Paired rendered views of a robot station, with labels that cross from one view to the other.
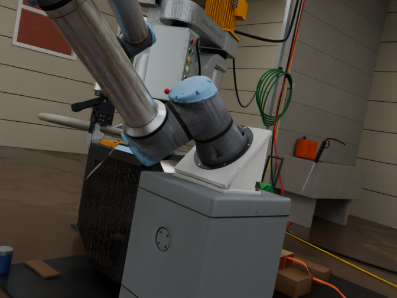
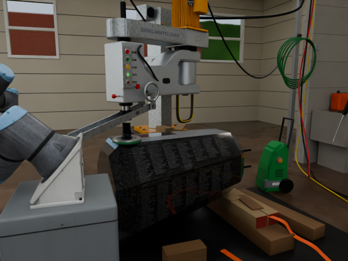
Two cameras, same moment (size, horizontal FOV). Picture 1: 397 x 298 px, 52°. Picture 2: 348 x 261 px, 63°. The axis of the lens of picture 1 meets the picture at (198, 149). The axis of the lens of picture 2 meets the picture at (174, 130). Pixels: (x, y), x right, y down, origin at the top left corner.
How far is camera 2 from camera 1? 117 cm
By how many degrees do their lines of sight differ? 25
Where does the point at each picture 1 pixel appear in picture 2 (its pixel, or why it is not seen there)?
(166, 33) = (111, 49)
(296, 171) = (328, 124)
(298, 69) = (322, 31)
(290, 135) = (322, 91)
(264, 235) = (83, 242)
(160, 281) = not seen: outside the picture
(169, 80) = (117, 86)
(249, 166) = (59, 180)
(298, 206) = (334, 154)
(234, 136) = (47, 155)
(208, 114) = (11, 141)
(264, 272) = not seen: outside the picture
